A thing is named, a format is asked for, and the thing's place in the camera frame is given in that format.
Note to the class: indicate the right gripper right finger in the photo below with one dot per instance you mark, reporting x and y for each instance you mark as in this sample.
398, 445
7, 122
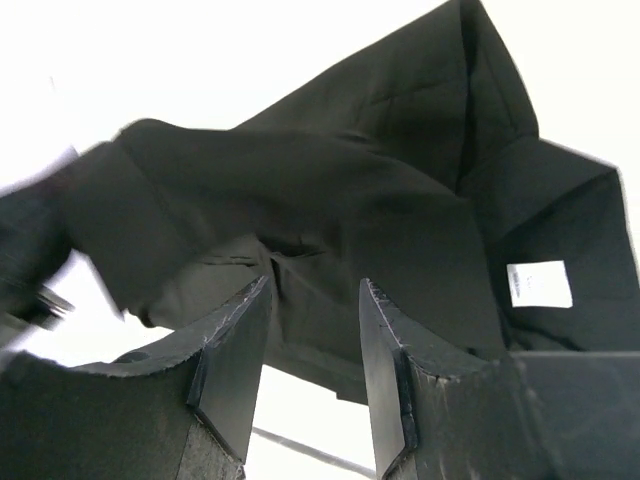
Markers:
440, 413

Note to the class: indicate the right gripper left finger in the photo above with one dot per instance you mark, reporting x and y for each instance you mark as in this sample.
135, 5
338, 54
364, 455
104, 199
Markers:
179, 408

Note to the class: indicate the black long sleeve shirt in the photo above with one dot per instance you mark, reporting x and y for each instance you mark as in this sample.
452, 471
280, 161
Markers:
415, 163

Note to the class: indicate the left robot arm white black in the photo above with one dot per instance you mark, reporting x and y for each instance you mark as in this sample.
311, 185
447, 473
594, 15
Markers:
35, 245

